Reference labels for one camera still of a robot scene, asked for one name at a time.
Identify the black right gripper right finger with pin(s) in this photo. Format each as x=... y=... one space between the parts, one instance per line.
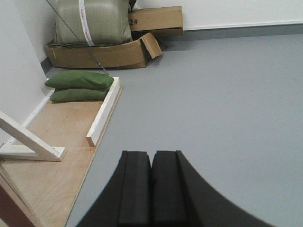
x=181 y=197

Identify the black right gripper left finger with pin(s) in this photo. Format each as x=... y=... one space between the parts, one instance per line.
x=126 y=199

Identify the brown wooden door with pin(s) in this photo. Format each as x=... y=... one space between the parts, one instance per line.
x=10 y=212

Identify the white far edge batten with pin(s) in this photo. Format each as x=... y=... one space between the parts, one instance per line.
x=103 y=116

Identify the plywood base board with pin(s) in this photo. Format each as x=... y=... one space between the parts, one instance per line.
x=46 y=190

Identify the white far triangular brace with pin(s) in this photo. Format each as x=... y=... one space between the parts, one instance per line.
x=32 y=148

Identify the lower far green sandbag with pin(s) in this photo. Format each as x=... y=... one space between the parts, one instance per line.
x=77 y=94

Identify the green sandbag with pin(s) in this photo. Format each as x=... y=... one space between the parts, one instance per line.
x=80 y=79
x=77 y=94

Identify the upper far green sandbag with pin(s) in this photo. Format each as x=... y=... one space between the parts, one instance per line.
x=80 y=79

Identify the open flat cardboard box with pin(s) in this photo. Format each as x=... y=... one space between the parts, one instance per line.
x=134 y=54

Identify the closed cardboard box marked 2# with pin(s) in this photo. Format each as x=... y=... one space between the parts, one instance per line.
x=164 y=21

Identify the grey-green woven sack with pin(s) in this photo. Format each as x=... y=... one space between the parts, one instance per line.
x=92 y=22

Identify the white door frame panel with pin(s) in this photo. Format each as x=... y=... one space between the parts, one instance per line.
x=22 y=81

